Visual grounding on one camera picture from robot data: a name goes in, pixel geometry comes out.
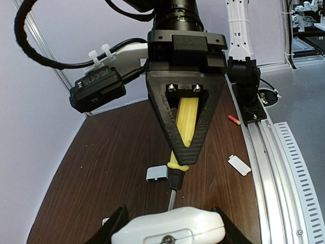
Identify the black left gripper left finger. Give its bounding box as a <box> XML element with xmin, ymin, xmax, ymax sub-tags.
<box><xmin>87</xmin><ymin>205</ymin><xmax>129</xmax><ymax>244</ymax></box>

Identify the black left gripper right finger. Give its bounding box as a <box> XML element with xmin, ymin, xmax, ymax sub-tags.
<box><xmin>211</xmin><ymin>207</ymin><xmax>251</xmax><ymax>244</ymax></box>

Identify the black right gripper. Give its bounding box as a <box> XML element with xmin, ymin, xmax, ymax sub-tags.
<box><xmin>146</xmin><ymin>29</ymin><xmax>228</xmax><ymax>165</ymax></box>

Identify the yellow handled screwdriver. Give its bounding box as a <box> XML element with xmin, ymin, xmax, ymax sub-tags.
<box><xmin>167</xmin><ymin>98</ymin><xmax>201</xmax><ymax>211</ymax></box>

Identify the small white remote control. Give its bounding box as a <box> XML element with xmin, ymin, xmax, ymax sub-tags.
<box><xmin>110</xmin><ymin>206</ymin><xmax>225</xmax><ymax>243</ymax></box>

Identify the small white battery cover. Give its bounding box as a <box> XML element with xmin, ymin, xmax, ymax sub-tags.
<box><xmin>228</xmin><ymin>155</ymin><xmax>251</xmax><ymax>176</ymax></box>

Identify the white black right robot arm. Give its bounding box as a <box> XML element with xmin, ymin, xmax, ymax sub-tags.
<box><xmin>126</xmin><ymin>1</ymin><xmax>259</xmax><ymax>166</ymax></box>

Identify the aluminium front rail frame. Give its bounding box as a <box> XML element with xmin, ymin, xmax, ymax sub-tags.
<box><xmin>231</xmin><ymin>81</ymin><xmax>325</xmax><ymax>244</ymax></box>

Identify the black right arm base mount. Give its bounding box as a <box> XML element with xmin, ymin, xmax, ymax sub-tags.
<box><xmin>227</xmin><ymin>57</ymin><xmax>267</xmax><ymax>125</ymax></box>

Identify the right aluminium corner post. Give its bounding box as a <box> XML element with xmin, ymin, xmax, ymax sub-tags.
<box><xmin>12</xmin><ymin>0</ymin><xmax>89</xmax><ymax>120</ymax></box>

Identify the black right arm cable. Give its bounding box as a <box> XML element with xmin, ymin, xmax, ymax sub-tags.
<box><xmin>14</xmin><ymin>0</ymin><xmax>155</xmax><ymax>82</ymax></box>

